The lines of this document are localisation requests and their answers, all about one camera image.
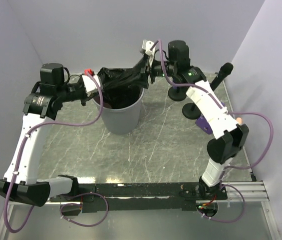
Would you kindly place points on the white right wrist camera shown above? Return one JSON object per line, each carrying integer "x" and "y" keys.
{"x": 148, "y": 49}

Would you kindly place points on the black trash bag roll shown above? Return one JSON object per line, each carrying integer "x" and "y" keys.
{"x": 122, "y": 86}

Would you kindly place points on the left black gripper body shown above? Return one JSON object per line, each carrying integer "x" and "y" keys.
{"x": 73, "y": 92}

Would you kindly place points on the black microphone on stand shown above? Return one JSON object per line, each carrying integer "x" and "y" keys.
{"x": 204, "y": 101}

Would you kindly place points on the beige microphone on stand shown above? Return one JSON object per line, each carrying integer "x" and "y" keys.
{"x": 239, "y": 120}

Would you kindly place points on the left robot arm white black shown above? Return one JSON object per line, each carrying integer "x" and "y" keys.
{"x": 20, "y": 182}

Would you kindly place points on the purple box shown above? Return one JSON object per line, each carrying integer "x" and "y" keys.
{"x": 201, "y": 121}

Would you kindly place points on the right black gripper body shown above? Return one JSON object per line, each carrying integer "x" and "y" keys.
{"x": 156, "y": 70}

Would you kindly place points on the purple microphone on stand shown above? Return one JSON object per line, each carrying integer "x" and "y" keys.
{"x": 177, "y": 94}

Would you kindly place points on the aluminium rail frame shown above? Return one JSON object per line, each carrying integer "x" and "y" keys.
{"x": 244, "y": 215}

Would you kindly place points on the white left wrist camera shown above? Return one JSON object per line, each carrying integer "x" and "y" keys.
{"x": 91, "y": 81}

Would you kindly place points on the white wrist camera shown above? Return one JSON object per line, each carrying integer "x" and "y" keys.
{"x": 148, "y": 49}
{"x": 91, "y": 81}

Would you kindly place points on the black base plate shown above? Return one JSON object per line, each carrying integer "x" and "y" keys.
{"x": 96, "y": 197}

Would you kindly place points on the grey plastic trash bin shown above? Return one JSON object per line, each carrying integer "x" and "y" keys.
{"x": 121, "y": 109}

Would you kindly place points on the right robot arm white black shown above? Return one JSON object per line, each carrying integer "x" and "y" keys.
{"x": 189, "y": 81}

